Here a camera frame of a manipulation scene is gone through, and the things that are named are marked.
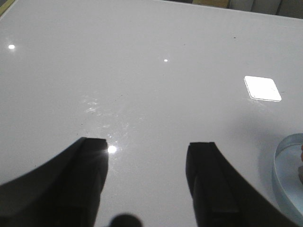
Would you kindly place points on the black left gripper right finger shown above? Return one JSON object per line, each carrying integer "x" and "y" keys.
{"x": 222, "y": 197}

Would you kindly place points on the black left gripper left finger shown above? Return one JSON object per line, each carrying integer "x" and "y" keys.
{"x": 63, "y": 192}

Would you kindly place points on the light blue round plate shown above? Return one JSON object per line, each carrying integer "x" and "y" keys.
{"x": 287, "y": 177}

